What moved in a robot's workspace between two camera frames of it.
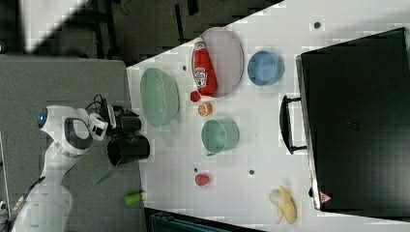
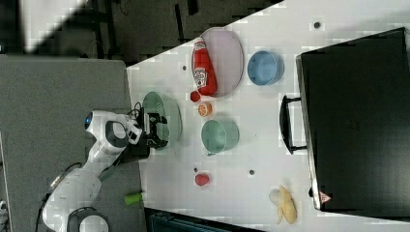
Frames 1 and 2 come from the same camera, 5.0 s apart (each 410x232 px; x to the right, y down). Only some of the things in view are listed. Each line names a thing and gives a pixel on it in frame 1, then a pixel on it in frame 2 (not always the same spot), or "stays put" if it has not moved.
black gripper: x=126 y=120 to x=152 y=138
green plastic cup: x=219 y=134 stays put
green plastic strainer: x=159 y=97 to x=171 y=130
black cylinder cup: x=129 y=148 stays put
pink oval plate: x=225 y=54 stays put
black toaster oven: x=355 y=103 stays put
